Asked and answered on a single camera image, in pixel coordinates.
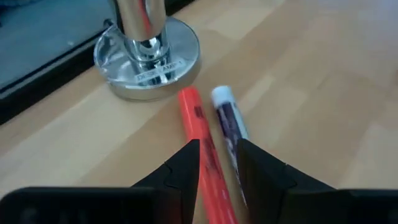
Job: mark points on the thin dark blue whiteboard marker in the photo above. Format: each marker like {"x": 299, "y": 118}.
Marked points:
{"x": 228, "y": 118}

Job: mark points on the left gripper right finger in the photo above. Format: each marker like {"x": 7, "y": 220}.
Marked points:
{"x": 264, "y": 180}

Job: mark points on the thick orange whiteboard marker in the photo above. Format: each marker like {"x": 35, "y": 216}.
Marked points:
{"x": 196, "y": 118}

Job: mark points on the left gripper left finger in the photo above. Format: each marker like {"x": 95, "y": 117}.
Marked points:
{"x": 186, "y": 174}

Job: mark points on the chrome desk lamp white bulb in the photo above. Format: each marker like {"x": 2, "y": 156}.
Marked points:
{"x": 146, "y": 71}

